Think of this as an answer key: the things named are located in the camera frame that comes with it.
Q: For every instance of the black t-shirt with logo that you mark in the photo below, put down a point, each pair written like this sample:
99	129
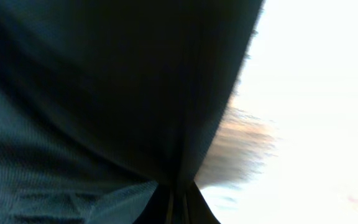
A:
108	107

